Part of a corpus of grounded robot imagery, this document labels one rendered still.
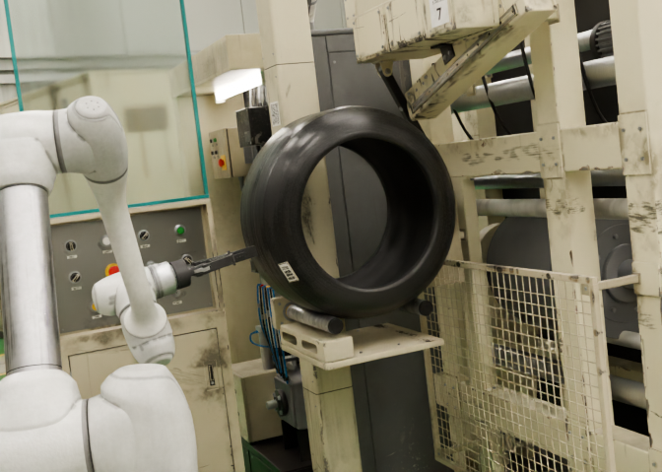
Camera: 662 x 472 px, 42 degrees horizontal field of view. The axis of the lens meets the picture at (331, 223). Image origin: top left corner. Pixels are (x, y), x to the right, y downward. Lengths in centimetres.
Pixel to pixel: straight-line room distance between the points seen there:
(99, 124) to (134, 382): 53
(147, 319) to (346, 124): 74
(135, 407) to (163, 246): 134
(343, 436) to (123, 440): 134
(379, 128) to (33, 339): 114
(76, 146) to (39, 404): 52
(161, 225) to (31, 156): 112
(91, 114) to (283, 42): 104
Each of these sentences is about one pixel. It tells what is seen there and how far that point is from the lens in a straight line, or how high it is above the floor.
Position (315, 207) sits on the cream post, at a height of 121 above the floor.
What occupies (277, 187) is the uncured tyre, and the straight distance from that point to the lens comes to 230.
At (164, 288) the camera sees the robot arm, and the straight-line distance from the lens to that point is 229.
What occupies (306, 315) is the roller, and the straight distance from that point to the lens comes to 251.
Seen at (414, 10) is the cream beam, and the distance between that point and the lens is 244.
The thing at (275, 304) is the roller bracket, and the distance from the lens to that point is 266.
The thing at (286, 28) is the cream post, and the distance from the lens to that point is 274.
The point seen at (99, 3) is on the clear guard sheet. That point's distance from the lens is 290.
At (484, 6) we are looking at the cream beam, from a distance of 232.
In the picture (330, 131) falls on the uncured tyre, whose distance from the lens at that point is 234.
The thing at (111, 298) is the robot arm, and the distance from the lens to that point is 226.
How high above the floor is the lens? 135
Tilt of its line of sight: 4 degrees down
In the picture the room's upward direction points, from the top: 7 degrees counter-clockwise
